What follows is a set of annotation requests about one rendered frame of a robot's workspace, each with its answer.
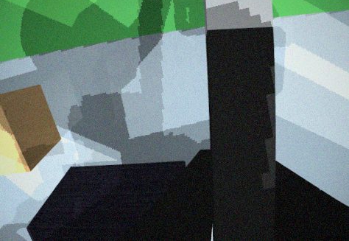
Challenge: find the green rectangular mat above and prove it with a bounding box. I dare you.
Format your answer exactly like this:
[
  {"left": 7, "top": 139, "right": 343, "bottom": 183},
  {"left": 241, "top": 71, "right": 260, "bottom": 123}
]
[{"left": 0, "top": 0, "right": 349, "bottom": 62}]

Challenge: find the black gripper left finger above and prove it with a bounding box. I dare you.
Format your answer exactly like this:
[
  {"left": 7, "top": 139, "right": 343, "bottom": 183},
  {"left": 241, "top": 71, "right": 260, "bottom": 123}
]
[{"left": 116, "top": 149, "right": 213, "bottom": 241}]

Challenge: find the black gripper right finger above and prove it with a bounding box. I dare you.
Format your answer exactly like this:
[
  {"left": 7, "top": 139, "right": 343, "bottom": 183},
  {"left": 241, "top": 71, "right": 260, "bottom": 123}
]
[{"left": 273, "top": 161, "right": 349, "bottom": 241}]

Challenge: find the tan cube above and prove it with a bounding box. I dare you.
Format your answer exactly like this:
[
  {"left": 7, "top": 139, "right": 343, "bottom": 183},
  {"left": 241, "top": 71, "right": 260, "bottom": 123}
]
[{"left": 0, "top": 84, "right": 61, "bottom": 175}]

